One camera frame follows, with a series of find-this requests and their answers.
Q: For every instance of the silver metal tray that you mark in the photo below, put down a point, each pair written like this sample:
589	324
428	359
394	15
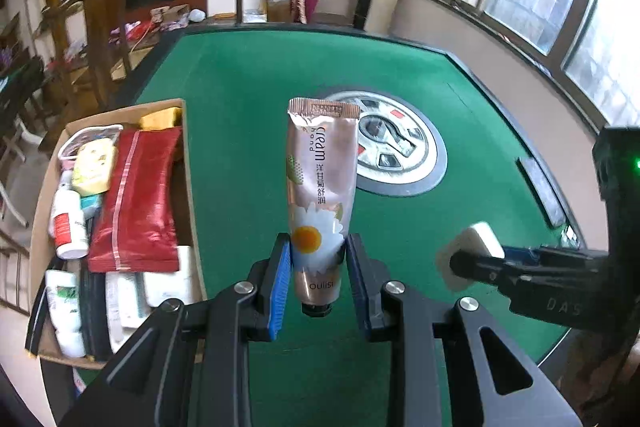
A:
545	192

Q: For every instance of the white bottle green print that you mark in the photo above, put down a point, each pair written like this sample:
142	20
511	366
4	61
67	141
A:
62	302

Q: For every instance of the rose gold hand cream tube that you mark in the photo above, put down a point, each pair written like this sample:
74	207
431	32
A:
320	187

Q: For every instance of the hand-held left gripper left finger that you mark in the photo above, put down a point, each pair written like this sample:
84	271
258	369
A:
280	287

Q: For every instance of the white charger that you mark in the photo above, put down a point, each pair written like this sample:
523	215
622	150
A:
472	239

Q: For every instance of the mustard yellow packet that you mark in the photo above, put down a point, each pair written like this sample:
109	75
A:
160	119

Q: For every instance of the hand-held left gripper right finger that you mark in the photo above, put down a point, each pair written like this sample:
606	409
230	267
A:
357	287

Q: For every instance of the round grey table centre panel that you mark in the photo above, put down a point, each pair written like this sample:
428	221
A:
385	142

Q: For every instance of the pink white pouch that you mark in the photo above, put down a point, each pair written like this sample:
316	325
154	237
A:
87	138

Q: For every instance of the cardboard box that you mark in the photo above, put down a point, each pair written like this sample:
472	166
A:
192	207

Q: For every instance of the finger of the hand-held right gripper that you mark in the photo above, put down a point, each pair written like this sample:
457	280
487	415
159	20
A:
525	256
480	269

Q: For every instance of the red foil packet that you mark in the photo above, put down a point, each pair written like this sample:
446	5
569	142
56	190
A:
140	207

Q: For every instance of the white pill bottle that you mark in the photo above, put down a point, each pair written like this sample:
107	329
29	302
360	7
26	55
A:
67	227

